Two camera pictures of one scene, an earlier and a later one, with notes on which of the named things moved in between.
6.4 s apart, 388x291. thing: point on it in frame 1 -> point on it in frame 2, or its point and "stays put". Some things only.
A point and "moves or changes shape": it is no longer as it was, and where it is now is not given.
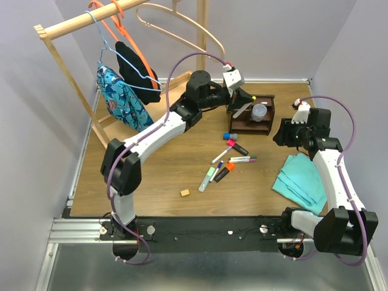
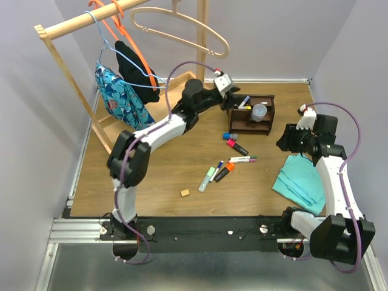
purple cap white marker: (230, 147) moves or changes shape
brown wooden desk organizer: (244, 123) stays put
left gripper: (238, 97) stays put
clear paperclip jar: (259, 111) stays put
